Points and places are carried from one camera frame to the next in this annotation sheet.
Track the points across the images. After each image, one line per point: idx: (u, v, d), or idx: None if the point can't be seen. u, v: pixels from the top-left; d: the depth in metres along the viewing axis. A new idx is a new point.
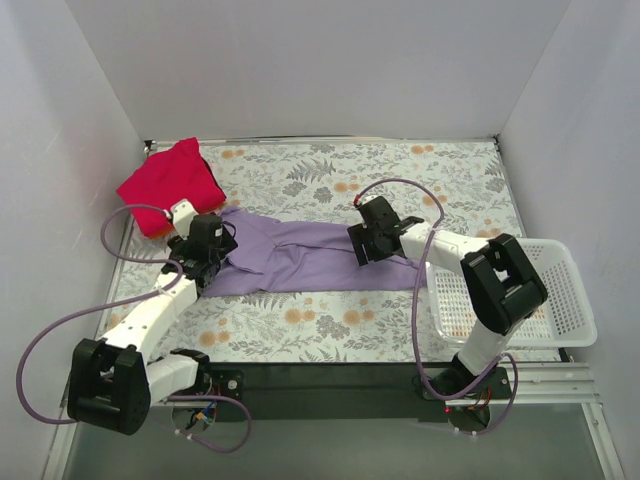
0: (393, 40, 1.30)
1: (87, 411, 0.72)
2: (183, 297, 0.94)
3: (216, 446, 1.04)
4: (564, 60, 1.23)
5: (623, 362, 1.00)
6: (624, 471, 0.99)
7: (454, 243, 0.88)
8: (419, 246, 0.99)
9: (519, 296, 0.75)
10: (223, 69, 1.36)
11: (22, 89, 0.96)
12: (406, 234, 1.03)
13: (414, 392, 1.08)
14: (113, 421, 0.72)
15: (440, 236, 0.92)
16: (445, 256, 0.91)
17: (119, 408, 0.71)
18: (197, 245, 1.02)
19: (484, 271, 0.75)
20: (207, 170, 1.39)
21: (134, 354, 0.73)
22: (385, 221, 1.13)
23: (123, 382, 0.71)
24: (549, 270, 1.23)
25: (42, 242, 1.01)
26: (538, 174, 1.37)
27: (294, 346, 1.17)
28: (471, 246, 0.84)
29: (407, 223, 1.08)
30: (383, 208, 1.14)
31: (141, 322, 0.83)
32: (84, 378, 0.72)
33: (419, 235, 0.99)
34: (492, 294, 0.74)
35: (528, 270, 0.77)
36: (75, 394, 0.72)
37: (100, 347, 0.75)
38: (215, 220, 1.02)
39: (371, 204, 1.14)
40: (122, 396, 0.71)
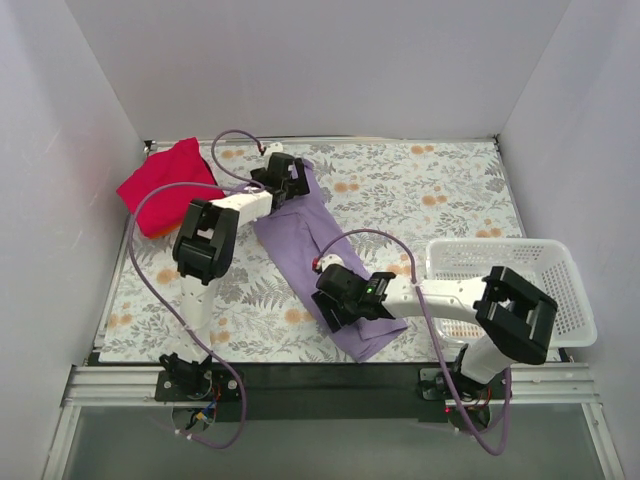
0: (393, 41, 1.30)
1: (186, 255, 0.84)
2: (265, 206, 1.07)
3: (216, 443, 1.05)
4: (564, 59, 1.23)
5: (623, 362, 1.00)
6: (625, 471, 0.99)
7: (451, 294, 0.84)
8: (408, 304, 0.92)
9: (540, 323, 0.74)
10: (224, 69, 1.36)
11: (23, 90, 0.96)
12: (389, 298, 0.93)
13: (414, 392, 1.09)
14: (205, 267, 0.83)
15: (430, 292, 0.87)
16: (443, 309, 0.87)
17: (210, 258, 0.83)
18: (273, 175, 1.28)
19: (506, 317, 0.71)
20: (207, 169, 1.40)
21: (234, 213, 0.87)
22: (354, 289, 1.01)
23: (223, 231, 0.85)
24: (550, 269, 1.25)
25: (42, 242, 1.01)
26: (538, 174, 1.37)
27: (293, 346, 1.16)
28: (471, 294, 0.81)
29: (379, 284, 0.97)
30: (346, 276, 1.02)
31: (237, 201, 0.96)
32: (192, 226, 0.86)
33: (404, 295, 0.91)
34: (521, 335, 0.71)
35: (534, 292, 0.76)
36: (178, 241, 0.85)
37: (206, 207, 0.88)
38: (290, 156, 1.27)
39: (333, 276, 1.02)
40: (220, 242, 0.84)
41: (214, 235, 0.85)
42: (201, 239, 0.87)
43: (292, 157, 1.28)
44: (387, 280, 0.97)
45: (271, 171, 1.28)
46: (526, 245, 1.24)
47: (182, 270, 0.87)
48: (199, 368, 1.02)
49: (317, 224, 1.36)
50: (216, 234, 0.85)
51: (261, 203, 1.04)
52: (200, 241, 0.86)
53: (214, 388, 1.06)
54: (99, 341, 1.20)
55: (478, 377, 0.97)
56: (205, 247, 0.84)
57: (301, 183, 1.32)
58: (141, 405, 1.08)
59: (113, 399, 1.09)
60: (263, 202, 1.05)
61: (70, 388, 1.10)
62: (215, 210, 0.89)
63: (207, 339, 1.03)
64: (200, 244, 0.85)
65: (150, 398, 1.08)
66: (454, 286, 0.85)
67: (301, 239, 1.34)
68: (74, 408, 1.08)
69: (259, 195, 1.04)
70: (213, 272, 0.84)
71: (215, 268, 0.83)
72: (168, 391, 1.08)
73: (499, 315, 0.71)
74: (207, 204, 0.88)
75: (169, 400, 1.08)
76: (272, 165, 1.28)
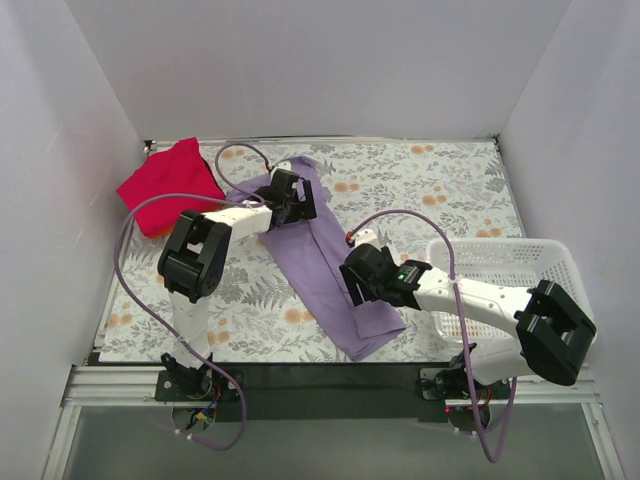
0: (393, 41, 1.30)
1: (172, 269, 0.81)
2: (262, 220, 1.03)
3: (216, 445, 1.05)
4: (563, 60, 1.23)
5: (623, 362, 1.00)
6: (625, 471, 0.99)
7: (491, 298, 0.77)
8: (441, 301, 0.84)
9: (578, 345, 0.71)
10: (224, 69, 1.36)
11: (23, 90, 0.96)
12: (422, 289, 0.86)
13: (414, 392, 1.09)
14: (190, 282, 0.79)
15: (469, 292, 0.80)
16: (481, 315, 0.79)
17: (197, 273, 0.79)
18: (275, 191, 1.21)
19: (544, 334, 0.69)
20: (207, 169, 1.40)
21: (225, 228, 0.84)
22: (384, 273, 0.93)
23: (212, 247, 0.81)
24: (550, 269, 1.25)
25: (42, 241, 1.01)
26: (538, 174, 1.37)
27: (294, 346, 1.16)
28: (513, 302, 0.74)
29: (411, 271, 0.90)
30: (377, 258, 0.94)
31: (231, 215, 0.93)
32: (180, 240, 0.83)
33: (438, 289, 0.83)
34: (560, 356, 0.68)
35: (578, 312, 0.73)
36: (164, 255, 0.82)
37: (197, 220, 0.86)
38: (294, 172, 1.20)
39: (363, 258, 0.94)
40: (208, 257, 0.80)
41: (203, 249, 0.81)
42: (189, 253, 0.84)
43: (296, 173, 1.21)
44: (421, 269, 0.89)
45: (274, 185, 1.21)
46: (526, 245, 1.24)
47: (169, 285, 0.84)
48: (200, 372, 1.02)
49: (320, 223, 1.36)
50: (203, 250, 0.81)
51: (259, 217, 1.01)
52: (188, 256, 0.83)
53: (214, 388, 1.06)
54: (99, 341, 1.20)
55: (480, 378, 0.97)
56: (192, 262, 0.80)
57: (307, 204, 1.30)
58: (141, 405, 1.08)
59: (113, 399, 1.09)
60: (261, 217, 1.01)
61: (70, 388, 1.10)
62: (206, 224, 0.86)
63: (203, 349, 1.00)
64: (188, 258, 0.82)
65: (150, 398, 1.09)
66: (495, 290, 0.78)
67: (302, 238, 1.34)
68: (74, 408, 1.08)
69: (257, 210, 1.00)
70: (199, 287, 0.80)
71: (201, 284, 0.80)
72: (168, 391, 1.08)
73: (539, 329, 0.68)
74: (198, 217, 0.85)
75: (169, 400, 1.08)
76: (275, 179, 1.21)
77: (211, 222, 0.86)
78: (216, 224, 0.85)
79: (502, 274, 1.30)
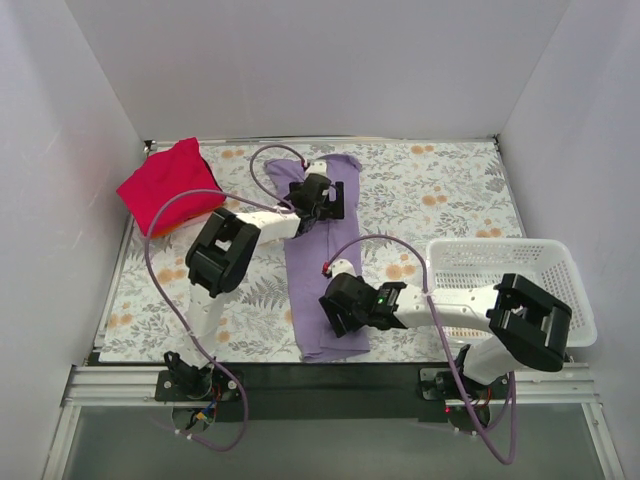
0: (393, 40, 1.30)
1: (199, 262, 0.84)
2: (289, 226, 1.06)
3: (216, 446, 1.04)
4: (563, 60, 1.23)
5: (623, 362, 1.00)
6: (625, 471, 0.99)
7: (462, 302, 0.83)
8: (421, 315, 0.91)
9: (554, 330, 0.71)
10: (224, 70, 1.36)
11: (22, 90, 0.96)
12: (401, 308, 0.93)
13: (414, 392, 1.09)
14: (214, 278, 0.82)
15: (443, 300, 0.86)
16: (457, 320, 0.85)
17: (221, 269, 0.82)
18: (305, 197, 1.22)
19: (519, 325, 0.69)
20: (206, 170, 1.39)
21: (255, 229, 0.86)
22: (365, 299, 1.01)
23: (239, 245, 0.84)
24: (550, 269, 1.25)
25: (41, 241, 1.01)
26: (538, 174, 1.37)
27: (293, 346, 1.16)
28: (482, 301, 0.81)
29: (389, 294, 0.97)
30: (356, 286, 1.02)
31: (260, 217, 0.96)
32: (211, 235, 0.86)
33: (415, 304, 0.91)
34: (538, 345, 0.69)
35: (548, 298, 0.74)
36: (193, 249, 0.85)
37: (228, 219, 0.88)
38: (326, 182, 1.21)
39: (345, 287, 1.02)
40: (234, 255, 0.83)
41: (232, 247, 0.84)
42: (217, 250, 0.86)
43: (328, 182, 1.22)
44: (397, 290, 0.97)
45: (304, 192, 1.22)
46: (526, 245, 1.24)
47: (193, 277, 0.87)
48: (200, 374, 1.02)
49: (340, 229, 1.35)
50: (232, 247, 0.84)
51: (287, 223, 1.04)
52: (215, 252, 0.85)
53: (214, 388, 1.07)
54: (99, 341, 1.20)
55: (480, 378, 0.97)
56: (219, 258, 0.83)
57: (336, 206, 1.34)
58: (141, 405, 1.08)
59: (113, 399, 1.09)
60: (289, 222, 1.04)
61: (70, 388, 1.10)
62: (237, 224, 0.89)
63: (210, 348, 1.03)
64: (217, 254, 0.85)
65: (150, 398, 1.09)
66: (465, 294, 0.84)
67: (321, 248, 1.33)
68: (74, 408, 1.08)
69: (286, 216, 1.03)
70: (223, 284, 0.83)
71: (223, 282, 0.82)
72: (168, 391, 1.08)
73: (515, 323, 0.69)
74: (230, 215, 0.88)
75: (169, 400, 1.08)
76: (306, 186, 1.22)
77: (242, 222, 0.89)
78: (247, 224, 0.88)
79: (502, 275, 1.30)
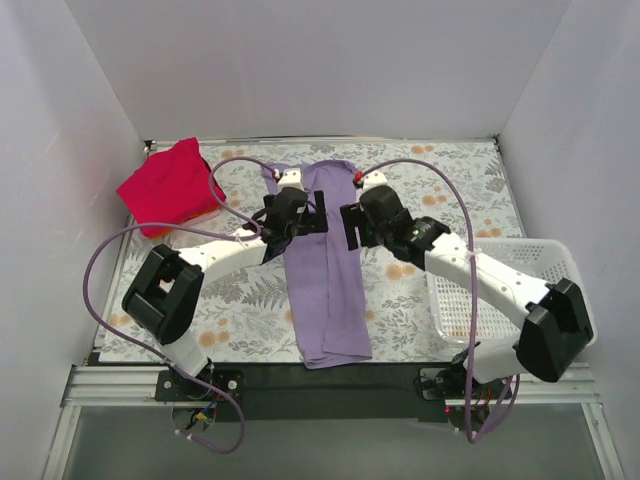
0: (392, 40, 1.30)
1: (135, 309, 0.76)
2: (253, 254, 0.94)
3: (216, 446, 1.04)
4: (563, 59, 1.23)
5: (623, 362, 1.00)
6: (625, 471, 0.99)
7: (505, 282, 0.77)
8: (451, 269, 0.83)
9: (572, 348, 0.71)
10: (224, 70, 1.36)
11: (22, 90, 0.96)
12: (435, 252, 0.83)
13: (414, 392, 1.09)
14: (153, 327, 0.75)
15: (486, 270, 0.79)
16: (491, 294, 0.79)
17: (161, 318, 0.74)
18: (277, 216, 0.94)
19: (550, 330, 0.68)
20: (206, 169, 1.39)
21: (197, 271, 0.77)
22: (399, 222, 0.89)
23: (179, 291, 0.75)
24: (551, 269, 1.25)
25: (41, 241, 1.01)
26: (538, 173, 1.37)
27: (293, 346, 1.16)
28: (528, 292, 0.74)
29: (425, 227, 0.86)
30: (395, 205, 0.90)
31: (211, 253, 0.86)
32: (147, 279, 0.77)
33: (451, 257, 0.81)
34: (554, 354, 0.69)
35: (584, 319, 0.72)
36: (129, 292, 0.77)
37: (170, 256, 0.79)
38: (302, 197, 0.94)
39: (382, 201, 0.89)
40: (172, 302, 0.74)
41: (172, 293, 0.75)
42: (157, 292, 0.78)
43: (304, 198, 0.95)
44: (436, 229, 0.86)
45: (275, 208, 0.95)
46: (525, 245, 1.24)
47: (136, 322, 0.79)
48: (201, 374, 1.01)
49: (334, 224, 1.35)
50: (172, 293, 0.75)
51: (249, 252, 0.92)
52: (155, 296, 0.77)
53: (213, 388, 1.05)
54: (99, 341, 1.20)
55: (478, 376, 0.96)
56: (159, 306, 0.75)
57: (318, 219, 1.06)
58: (141, 405, 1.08)
59: (114, 399, 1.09)
60: (253, 250, 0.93)
61: (70, 388, 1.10)
62: (180, 262, 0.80)
63: (190, 368, 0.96)
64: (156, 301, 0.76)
65: (150, 398, 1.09)
66: (512, 275, 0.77)
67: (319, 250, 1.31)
68: (74, 408, 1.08)
69: (248, 244, 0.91)
70: (166, 334, 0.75)
71: (163, 332, 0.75)
72: (168, 391, 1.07)
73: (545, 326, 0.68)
74: (171, 254, 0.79)
75: (169, 400, 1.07)
76: (278, 200, 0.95)
77: (186, 263, 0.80)
78: (188, 266, 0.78)
79: None
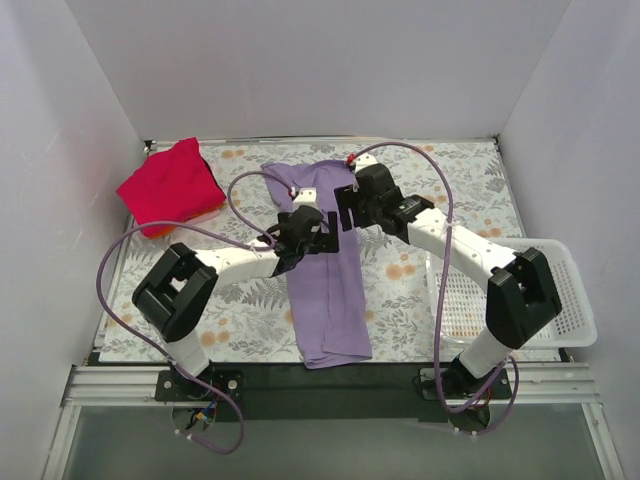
0: (393, 40, 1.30)
1: (146, 304, 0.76)
2: (265, 265, 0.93)
3: (216, 446, 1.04)
4: (564, 59, 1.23)
5: (623, 362, 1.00)
6: (625, 471, 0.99)
7: (476, 250, 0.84)
8: (431, 240, 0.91)
9: (537, 316, 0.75)
10: (224, 70, 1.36)
11: (22, 90, 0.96)
12: (417, 224, 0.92)
13: (414, 392, 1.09)
14: (159, 322, 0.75)
15: (460, 241, 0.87)
16: (464, 263, 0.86)
17: (168, 314, 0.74)
18: (291, 232, 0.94)
19: (512, 292, 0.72)
20: (206, 170, 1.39)
21: (212, 272, 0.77)
22: (389, 198, 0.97)
23: (191, 290, 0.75)
24: None
25: (41, 241, 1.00)
26: (538, 173, 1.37)
27: (294, 346, 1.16)
28: (496, 258, 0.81)
29: (412, 205, 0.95)
30: (387, 183, 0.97)
31: (226, 257, 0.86)
32: (161, 274, 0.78)
33: (431, 229, 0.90)
34: (516, 316, 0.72)
35: (550, 289, 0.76)
36: (142, 286, 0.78)
37: (187, 256, 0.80)
38: (317, 216, 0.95)
39: (375, 177, 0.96)
40: (182, 300, 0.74)
41: (184, 291, 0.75)
42: (169, 290, 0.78)
43: (319, 217, 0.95)
44: (421, 206, 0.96)
45: (289, 224, 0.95)
46: (526, 245, 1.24)
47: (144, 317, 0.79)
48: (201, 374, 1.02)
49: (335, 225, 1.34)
50: (184, 290, 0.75)
51: (262, 263, 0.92)
52: (167, 293, 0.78)
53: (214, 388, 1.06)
54: (99, 341, 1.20)
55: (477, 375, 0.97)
56: (169, 303, 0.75)
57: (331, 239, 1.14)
58: (141, 405, 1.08)
59: (114, 399, 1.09)
60: (265, 262, 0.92)
61: (70, 388, 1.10)
62: (195, 263, 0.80)
63: (191, 368, 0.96)
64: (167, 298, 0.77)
65: (150, 398, 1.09)
66: (483, 244, 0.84)
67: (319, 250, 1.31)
68: (74, 408, 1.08)
69: (260, 257, 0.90)
70: (171, 332, 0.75)
71: (169, 329, 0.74)
72: (168, 391, 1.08)
73: (508, 286, 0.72)
74: (189, 253, 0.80)
75: (169, 400, 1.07)
76: (293, 217, 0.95)
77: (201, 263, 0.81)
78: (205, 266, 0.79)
79: None
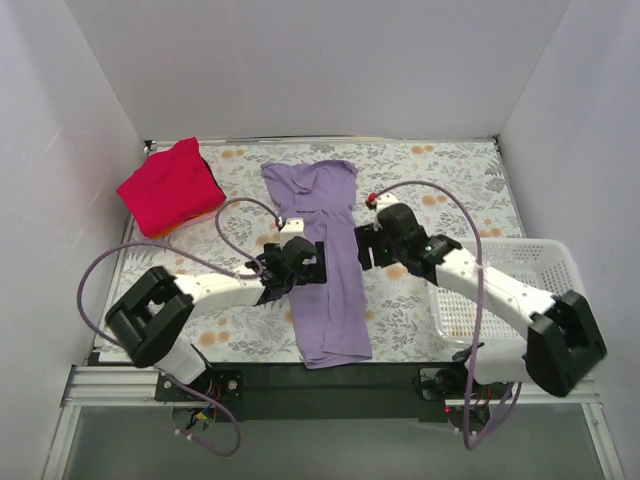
0: (393, 40, 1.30)
1: (118, 327, 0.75)
2: (247, 293, 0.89)
3: (215, 447, 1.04)
4: (564, 59, 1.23)
5: (623, 362, 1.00)
6: (625, 471, 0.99)
7: (512, 293, 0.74)
8: (461, 282, 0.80)
9: (582, 361, 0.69)
10: (224, 70, 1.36)
11: (22, 89, 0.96)
12: (445, 266, 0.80)
13: (414, 392, 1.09)
14: (129, 348, 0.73)
15: (493, 283, 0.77)
16: (499, 308, 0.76)
17: (138, 342, 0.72)
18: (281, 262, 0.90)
19: (554, 337, 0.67)
20: (206, 170, 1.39)
21: (186, 301, 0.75)
22: (414, 239, 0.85)
23: (162, 319, 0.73)
24: (551, 269, 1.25)
25: (40, 240, 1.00)
26: (538, 174, 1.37)
27: (293, 346, 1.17)
28: (535, 302, 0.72)
29: (439, 243, 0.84)
30: (412, 222, 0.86)
31: (207, 284, 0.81)
32: (137, 296, 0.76)
33: (461, 271, 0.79)
34: (560, 363, 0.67)
35: (594, 333, 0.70)
36: (115, 309, 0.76)
37: (165, 280, 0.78)
38: (312, 248, 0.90)
39: (399, 218, 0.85)
40: (151, 329, 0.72)
41: (157, 317, 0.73)
42: (142, 314, 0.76)
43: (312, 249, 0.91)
44: (450, 246, 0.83)
45: (281, 253, 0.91)
46: (525, 245, 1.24)
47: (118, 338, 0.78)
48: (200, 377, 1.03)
49: (335, 225, 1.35)
50: (156, 318, 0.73)
51: (245, 290, 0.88)
52: (140, 318, 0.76)
53: (214, 388, 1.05)
54: (99, 341, 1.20)
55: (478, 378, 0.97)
56: (140, 329, 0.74)
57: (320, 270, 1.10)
58: (141, 405, 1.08)
59: (114, 399, 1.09)
60: (248, 290, 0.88)
61: (70, 388, 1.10)
62: (173, 288, 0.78)
63: (184, 375, 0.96)
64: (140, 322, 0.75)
65: (150, 398, 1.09)
66: (519, 286, 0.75)
67: None
68: (75, 408, 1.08)
69: (244, 285, 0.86)
70: (139, 358, 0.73)
71: (138, 357, 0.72)
72: (168, 391, 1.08)
73: (551, 333, 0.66)
74: (166, 277, 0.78)
75: (169, 400, 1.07)
76: (286, 247, 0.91)
77: (178, 289, 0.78)
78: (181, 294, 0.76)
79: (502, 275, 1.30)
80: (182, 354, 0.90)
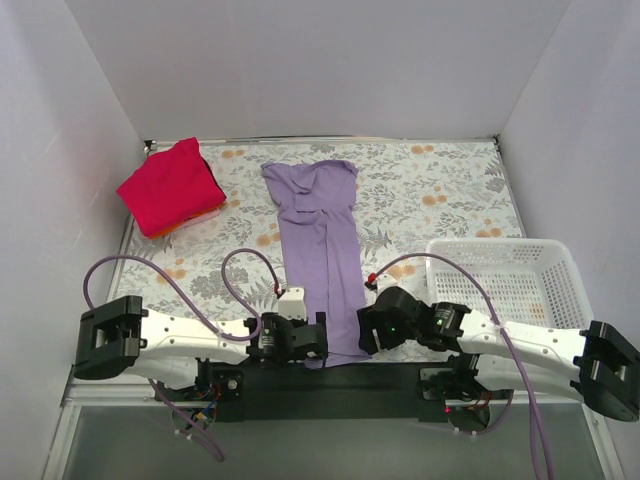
0: (393, 40, 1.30)
1: (83, 332, 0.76)
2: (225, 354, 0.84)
3: (214, 449, 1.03)
4: (563, 59, 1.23)
5: None
6: (625, 471, 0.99)
7: (544, 343, 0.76)
8: (487, 345, 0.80)
9: (634, 381, 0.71)
10: (224, 71, 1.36)
11: (22, 89, 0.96)
12: (466, 336, 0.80)
13: (415, 393, 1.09)
14: (80, 358, 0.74)
15: (520, 337, 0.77)
16: (533, 359, 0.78)
17: (85, 360, 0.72)
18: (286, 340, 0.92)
19: (608, 380, 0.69)
20: (206, 170, 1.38)
21: (132, 353, 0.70)
22: (421, 317, 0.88)
23: (106, 354, 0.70)
24: (551, 269, 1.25)
25: (40, 240, 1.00)
26: (538, 174, 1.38)
27: None
28: (568, 346, 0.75)
29: (447, 313, 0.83)
30: (412, 302, 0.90)
31: (176, 333, 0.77)
32: (104, 314, 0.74)
33: (484, 335, 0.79)
34: (624, 399, 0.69)
35: (630, 350, 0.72)
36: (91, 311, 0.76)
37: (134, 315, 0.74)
38: (320, 341, 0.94)
39: (398, 304, 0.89)
40: (96, 358, 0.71)
41: (104, 348, 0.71)
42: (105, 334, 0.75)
43: (316, 340, 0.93)
44: (458, 312, 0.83)
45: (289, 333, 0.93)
46: (525, 245, 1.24)
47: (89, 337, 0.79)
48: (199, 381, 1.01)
49: (334, 225, 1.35)
50: (105, 349, 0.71)
51: (222, 352, 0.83)
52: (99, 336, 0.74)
53: (214, 388, 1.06)
54: None
55: (483, 382, 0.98)
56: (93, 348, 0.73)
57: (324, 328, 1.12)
58: (141, 405, 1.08)
59: (114, 399, 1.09)
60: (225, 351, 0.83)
61: (70, 388, 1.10)
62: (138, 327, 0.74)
63: (173, 381, 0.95)
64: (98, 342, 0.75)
65: (150, 398, 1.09)
66: (545, 333, 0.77)
67: (319, 250, 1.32)
68: (74, 408, 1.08)
69: (218, 347, 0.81)
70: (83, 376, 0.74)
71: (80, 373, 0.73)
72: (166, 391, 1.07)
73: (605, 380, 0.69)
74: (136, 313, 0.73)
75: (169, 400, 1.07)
76: (300, 332, 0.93)
77: (141, 332, 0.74)
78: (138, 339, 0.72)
79: (502, 274, 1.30)
80: (154, 370, 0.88)
